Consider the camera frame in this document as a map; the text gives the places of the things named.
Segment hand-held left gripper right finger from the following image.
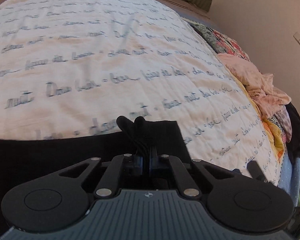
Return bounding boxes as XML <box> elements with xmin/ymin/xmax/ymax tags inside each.
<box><xmin>149</xmin><ymin>146</ymin><xmax>231</xmax><ymax>197</ymax></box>

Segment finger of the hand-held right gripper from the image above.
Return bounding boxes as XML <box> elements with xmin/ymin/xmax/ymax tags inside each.
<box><xmin>232</xmin><ymin>161</ymin><xmax>267</xmax><ymax>183</ymax></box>

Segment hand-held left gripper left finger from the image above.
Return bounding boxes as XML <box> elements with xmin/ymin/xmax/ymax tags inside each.
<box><xmin>58</xmin><ymin>154</ymin><xmax>145</xmax><ymax>198</ymax></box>

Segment black pants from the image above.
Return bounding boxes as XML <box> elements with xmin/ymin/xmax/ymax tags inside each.
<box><xmin>0</xmin><ymin>116</ymin><xmax>192</xmax><ymax>233</ymax></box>

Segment blue mattress cover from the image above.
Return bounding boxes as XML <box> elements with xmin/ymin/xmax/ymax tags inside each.
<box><xmin>277</xmin><ymin>151</ymin><xmax>300</xmax><ymax>207</ymax></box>

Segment grey patterned cloth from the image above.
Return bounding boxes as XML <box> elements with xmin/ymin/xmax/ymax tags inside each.
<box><xmin>271</xmin><ymin>109</ymin><xmax>293</xmax><ymax>144</ymax></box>

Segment dark cloth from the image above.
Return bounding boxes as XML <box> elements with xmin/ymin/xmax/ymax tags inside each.
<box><xmin>286</xmin><ymin>102</ymin><xmax>300</xmax><ymax>164</ymax></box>

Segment pink crumpled cloth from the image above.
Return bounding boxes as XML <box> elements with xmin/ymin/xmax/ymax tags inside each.
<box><xmin>217</xmin><ymin>52</ymin><xmax>292</xmax><ymax>121</ymax></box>

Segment white script-printed blanket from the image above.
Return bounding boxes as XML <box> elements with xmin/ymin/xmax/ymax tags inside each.
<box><xmin>0</xmin><ymin>0</ymin><xmax>281</xmax><ymax>188</ymax></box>

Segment colourful patterned quilt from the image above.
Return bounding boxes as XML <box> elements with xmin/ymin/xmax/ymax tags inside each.
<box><xmin>189</xmin><ymin>20</ymin><xmax>290</xmax><ymax>162</ymax></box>

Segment grey bed sheet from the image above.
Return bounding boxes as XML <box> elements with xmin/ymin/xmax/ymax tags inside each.
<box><xmin>50</xmin><ymin>0</ymin><xmax>217</xmax><ymax>27</ymax></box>

